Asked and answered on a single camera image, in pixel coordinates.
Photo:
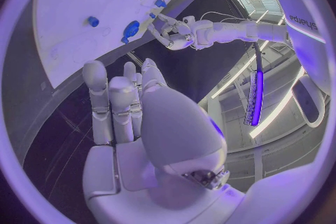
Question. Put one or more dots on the glowing light bar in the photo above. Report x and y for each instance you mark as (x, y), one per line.
(258, 98)

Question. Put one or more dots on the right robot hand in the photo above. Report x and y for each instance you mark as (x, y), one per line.
(181, 123)

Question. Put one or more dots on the small blue peg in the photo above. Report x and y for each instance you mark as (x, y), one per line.
(125, 40)

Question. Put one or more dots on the blue gear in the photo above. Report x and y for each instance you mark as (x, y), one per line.
(131, 29)

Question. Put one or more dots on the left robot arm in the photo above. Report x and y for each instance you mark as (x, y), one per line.
(231, 29)

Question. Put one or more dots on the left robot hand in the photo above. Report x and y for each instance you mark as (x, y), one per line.
(179, 39)

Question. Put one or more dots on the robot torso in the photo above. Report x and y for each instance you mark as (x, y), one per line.
(309, 49)

